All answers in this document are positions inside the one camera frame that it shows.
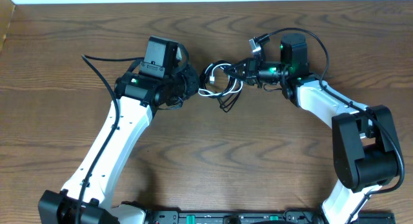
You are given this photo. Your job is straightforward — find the white usb cable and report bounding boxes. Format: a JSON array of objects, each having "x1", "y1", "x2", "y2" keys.
[{"x1": 197, "y1": 62, "x2": 244, "y2": 97}]

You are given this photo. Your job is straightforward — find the black usb cable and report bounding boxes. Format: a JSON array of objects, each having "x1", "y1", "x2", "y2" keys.
[{"x1": 198, "y1": 59, "x2": 245, "y2": 114}]

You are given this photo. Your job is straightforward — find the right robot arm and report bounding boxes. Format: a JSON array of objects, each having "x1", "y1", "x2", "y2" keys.
[{"x1": 224, "y1": 28, "x2": 405, "y2": 223}]

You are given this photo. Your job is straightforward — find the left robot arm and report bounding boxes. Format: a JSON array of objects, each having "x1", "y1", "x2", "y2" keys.
[{"x1": 38, "y1": 36, "x2": 199, "y2": 223}]

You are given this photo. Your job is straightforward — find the left camera cable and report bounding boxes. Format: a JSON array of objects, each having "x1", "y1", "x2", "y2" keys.
[{"x1": 74, "y1": 54, "x2": 145, "y2": 224}]

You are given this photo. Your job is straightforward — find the camera cable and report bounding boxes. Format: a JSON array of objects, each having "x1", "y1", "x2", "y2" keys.
[
  {"x1": 254, "y1": 26, "x2": 406, "y2": 224},
  {"x1": 74, "y1": 54, "x2": 145, "y2": 224}
]

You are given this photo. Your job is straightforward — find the right camera cable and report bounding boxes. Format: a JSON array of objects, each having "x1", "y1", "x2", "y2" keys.
[{"x1": 254, "y1": 26, "x2": 406, "y2": 224}]

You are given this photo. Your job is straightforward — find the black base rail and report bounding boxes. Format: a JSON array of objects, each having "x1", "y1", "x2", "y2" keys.
[{"x1": 119, "y1": 210, "x2": 396, "y2": 224}]

